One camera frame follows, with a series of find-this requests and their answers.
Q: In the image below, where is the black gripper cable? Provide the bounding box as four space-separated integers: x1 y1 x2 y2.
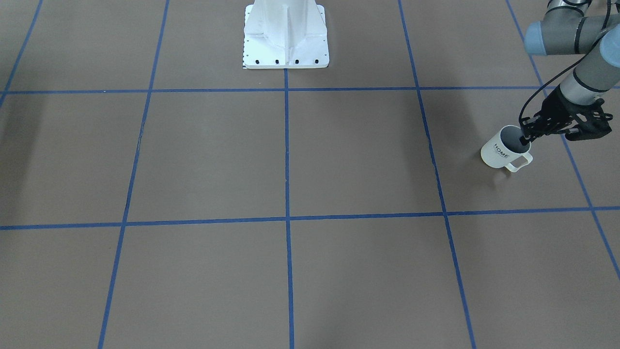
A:
518 0 612 127

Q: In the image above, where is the white HOME mug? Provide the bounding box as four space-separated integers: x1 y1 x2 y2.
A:
480 125 533 173

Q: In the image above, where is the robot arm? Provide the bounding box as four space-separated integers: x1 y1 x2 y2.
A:
519 0 620 145

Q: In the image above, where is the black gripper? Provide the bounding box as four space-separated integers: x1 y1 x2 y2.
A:
519 88 613 146

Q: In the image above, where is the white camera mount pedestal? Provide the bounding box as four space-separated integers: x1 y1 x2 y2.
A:
242 0 330 69

